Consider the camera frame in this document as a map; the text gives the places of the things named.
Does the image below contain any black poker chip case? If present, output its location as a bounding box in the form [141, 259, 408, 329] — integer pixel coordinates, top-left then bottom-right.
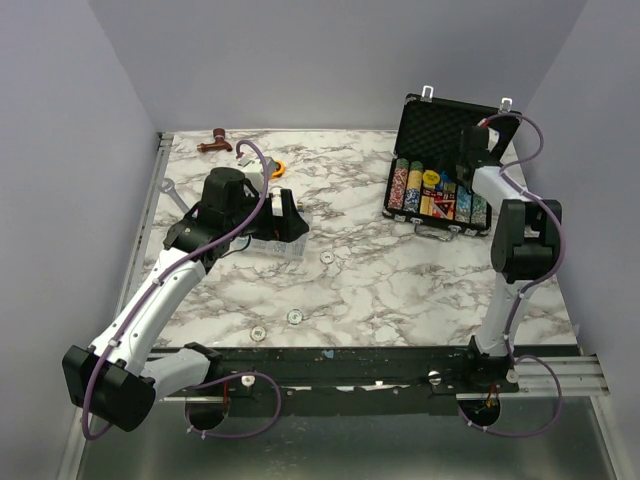
[382, 86, 499, 237]

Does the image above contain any red gold card deck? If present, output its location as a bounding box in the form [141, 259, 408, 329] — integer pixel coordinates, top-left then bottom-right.
[420, 195, 456, 220]

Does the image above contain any yellow tape measure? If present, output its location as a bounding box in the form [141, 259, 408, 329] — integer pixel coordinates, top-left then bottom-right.
[271, 160, 286, 179]

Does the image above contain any red poker chip row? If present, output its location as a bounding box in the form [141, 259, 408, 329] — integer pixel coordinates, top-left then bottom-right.
[387, 158, 409, 209]

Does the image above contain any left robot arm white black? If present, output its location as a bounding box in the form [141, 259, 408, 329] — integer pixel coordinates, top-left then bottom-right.
[62, 167, 309, 432]

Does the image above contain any white red poker chip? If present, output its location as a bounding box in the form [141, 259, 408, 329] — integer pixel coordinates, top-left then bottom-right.
[250, 326, 267, 342]

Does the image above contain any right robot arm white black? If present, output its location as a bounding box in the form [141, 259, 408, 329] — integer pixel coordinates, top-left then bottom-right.
[455, 122, 564, 392]

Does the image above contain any yellow green chip row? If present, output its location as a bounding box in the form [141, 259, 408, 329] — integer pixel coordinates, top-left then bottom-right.
[403, 161, 424, 213]

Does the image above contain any white green poker chip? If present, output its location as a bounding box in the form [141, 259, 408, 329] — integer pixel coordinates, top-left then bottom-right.
[286, 309, 304, 325]

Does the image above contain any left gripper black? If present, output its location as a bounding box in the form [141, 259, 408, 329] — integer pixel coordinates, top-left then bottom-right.
[227, 187, 309, 243]

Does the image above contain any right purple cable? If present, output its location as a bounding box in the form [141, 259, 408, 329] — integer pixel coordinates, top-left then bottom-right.
[477, 113, 569, 371]

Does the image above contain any clear plastic screw organizer box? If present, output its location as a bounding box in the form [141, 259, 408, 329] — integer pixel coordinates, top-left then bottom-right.
[246, 231, 311, 260]

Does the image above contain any yellow round dealer chip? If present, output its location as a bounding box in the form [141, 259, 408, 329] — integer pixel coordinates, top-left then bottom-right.
[422, 170, 441, 188]

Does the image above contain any pink green chip row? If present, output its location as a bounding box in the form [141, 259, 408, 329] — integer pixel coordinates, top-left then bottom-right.
[470, 194, 490, 230]

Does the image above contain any light blue chip row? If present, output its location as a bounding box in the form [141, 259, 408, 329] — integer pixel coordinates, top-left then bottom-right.
[455, 186, 473, 223]

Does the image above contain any silver wrench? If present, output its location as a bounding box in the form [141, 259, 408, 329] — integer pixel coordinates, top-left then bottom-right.
[158, 178, 190, 213]

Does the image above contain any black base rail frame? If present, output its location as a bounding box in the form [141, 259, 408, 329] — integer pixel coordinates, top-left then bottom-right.
[84, 130, 609, 419]

